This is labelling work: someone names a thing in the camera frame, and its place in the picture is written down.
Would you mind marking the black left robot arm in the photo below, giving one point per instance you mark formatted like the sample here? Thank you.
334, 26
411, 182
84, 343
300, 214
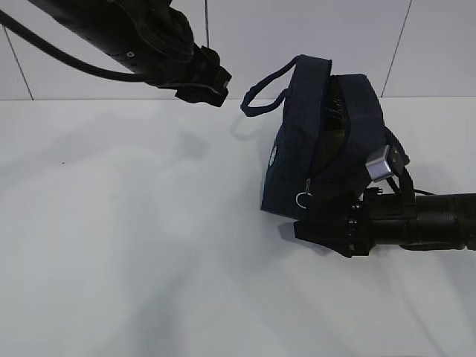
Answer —
150, 38

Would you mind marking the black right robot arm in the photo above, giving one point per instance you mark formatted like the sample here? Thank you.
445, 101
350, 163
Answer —
445, 222

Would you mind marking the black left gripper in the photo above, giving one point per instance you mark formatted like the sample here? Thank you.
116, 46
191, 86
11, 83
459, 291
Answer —
204, 80

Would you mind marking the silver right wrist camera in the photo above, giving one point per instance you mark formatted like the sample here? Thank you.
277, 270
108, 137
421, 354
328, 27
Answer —
386, 162

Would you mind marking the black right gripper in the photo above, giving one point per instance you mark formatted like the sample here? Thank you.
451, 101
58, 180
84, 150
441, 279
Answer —
353, 227

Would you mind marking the navy blue lunch bag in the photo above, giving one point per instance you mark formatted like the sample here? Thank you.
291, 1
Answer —
331, 125

